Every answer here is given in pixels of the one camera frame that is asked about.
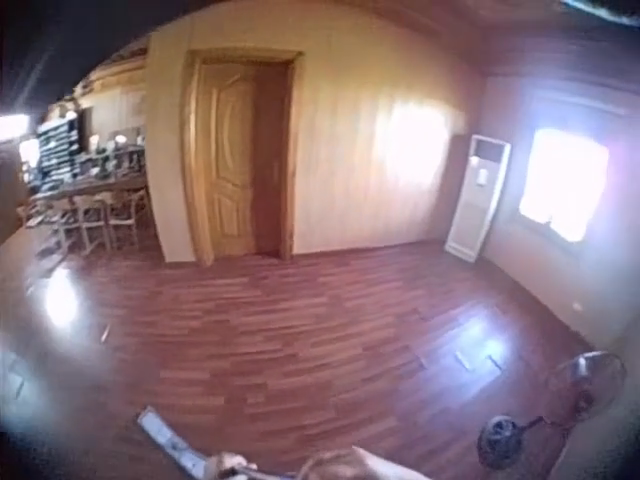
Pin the person's left hand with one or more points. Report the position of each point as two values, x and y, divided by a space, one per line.
231 462

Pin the person's right hand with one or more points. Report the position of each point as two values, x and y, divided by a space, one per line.
327 464

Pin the person's left fingers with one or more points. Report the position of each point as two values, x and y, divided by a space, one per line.
220 467

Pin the small pale stick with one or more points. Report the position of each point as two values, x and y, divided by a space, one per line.
104 334

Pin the white wooden chair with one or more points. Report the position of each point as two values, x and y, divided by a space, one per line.
125 220
92 225

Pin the small dark floor object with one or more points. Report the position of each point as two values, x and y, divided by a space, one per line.
494 362

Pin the wooden panel door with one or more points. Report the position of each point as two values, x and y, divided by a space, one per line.
232 160

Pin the cluttered wooden dining table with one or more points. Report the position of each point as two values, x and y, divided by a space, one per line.
95 182

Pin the dark cluttered shelf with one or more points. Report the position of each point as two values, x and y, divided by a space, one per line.
56 152

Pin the white floor standing air conditioner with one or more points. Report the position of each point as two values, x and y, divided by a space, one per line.
479 200

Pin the bright window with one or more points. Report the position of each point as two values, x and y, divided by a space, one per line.
565 182

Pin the wooden door frame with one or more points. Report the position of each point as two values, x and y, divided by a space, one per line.
295 150

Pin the dark pedestal fan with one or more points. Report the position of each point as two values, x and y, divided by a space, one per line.
585 385

